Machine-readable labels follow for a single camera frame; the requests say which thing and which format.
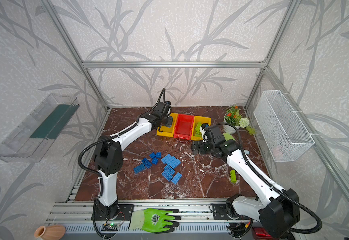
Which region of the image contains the potted flower plant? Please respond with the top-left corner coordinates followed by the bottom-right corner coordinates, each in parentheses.
top-left (224, 106), bottom-right (256, 136)

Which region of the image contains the dark blue lego brick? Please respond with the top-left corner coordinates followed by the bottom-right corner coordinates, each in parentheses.
top-left (141, 158), bottom-right (152, 169)

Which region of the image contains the light blue lego plate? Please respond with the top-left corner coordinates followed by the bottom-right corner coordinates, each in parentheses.
top-left (161, 154), bottom-right (181, 169)

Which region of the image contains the green spatula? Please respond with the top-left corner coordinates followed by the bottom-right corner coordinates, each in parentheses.
top-left (223, 133), bottom-right (236, 141)

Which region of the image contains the light blue lego front right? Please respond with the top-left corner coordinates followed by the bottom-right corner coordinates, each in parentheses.
top-left (171, 172), bottom-right (183, 184)

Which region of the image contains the blue lego brick left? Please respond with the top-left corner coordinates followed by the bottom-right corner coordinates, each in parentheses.
top-left (133, 164), bottom-right (146, 175)

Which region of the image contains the white wire basket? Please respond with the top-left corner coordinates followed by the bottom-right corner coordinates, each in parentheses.
top-left (254, 90), bottom-right (315, 163)

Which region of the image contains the red metallic bottle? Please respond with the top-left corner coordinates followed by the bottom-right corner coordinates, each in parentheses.
top-left (251, 227), bottom-right (274, 240)

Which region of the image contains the yellow bin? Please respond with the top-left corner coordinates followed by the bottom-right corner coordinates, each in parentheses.
top-left (191, 116), bottom-right (212, 141)
top-left (156, 113), bottom-right (179, 138)

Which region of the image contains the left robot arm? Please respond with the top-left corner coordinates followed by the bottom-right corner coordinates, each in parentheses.
top-left (77, 101), bottom-right (171, 219)

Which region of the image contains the red bin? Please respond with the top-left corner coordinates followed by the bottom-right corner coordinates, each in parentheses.
top-left (173, 114), bottom-right (195, 140)

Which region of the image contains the right yellow bin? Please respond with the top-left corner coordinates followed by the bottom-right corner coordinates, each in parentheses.
top-left (191, 116), bottom-right (212, 141)

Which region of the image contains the terracotta vase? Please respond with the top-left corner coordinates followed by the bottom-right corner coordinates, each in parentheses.
top-left (34, 225), bottom-right (66, 240)

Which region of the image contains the green lego brick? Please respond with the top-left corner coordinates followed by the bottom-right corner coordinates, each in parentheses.
top-left (193, 121), bottom-right (203, 138)
top-left (230, 170), bottom-right (237, 184)

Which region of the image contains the green black work glove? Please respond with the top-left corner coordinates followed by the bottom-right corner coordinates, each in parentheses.
top-left (128, 208), bottom-right (182, 234)

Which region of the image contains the light blue lego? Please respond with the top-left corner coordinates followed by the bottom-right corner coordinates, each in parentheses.
top-left (171, 172), bottom-right (183, 184)
top-left (161, 171), bottom-right (173, 182)

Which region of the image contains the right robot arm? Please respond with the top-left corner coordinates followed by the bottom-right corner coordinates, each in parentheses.
top-left (192, 124), bottom-right (323, 239)

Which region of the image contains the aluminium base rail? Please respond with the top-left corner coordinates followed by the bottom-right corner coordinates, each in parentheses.
top-left (44, 200), bottom-right (298, 224)

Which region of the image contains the left yellow bin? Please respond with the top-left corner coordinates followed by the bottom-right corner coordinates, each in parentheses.
top-left (156, 113), bottom-right (179, 138)

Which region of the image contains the clear acrylic shelf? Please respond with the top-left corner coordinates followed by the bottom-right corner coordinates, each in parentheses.
top-left (0, 94), bottom-right (80, 163)

